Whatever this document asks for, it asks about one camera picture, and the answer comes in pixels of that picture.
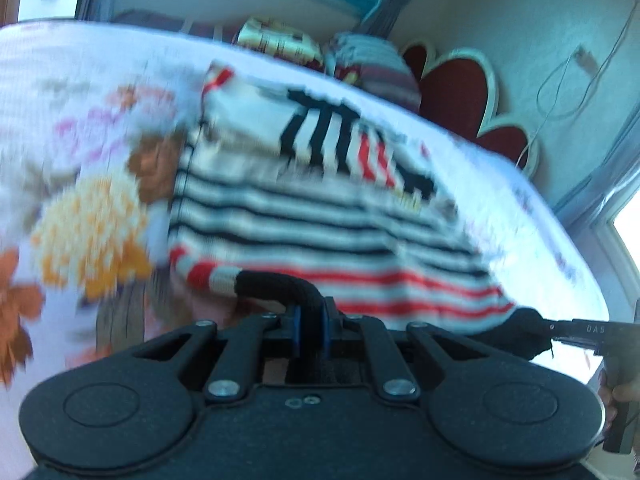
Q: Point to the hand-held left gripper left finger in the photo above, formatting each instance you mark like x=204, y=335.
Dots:
x=297, y=327

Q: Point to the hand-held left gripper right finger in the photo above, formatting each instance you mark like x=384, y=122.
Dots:
x=327, y=327

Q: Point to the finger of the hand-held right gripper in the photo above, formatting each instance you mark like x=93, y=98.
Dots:
x=575, y=327
x=580, y=346

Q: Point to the striped knit sweater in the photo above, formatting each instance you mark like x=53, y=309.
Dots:
x=300, y=220

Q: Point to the person's right hand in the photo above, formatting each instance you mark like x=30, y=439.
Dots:
x=627, y=392

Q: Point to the grey framed window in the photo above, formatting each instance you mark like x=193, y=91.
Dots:
x=625, y=250

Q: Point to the red floral folded blanket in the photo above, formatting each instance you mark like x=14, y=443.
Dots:
x=345, y=74

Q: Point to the red and white scalloped headboard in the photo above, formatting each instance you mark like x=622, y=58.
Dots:
x=460, y=90

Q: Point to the striped pillow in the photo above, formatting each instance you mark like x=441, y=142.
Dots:
x=372, y=65

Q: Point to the printed folded blanket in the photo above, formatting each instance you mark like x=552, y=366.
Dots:
x=280, y=42

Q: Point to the bed with floral sheet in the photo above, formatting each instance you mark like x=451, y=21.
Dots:
x=75, y=110

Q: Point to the low bed with striped sheet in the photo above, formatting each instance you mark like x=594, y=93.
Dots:
x=145, y=19

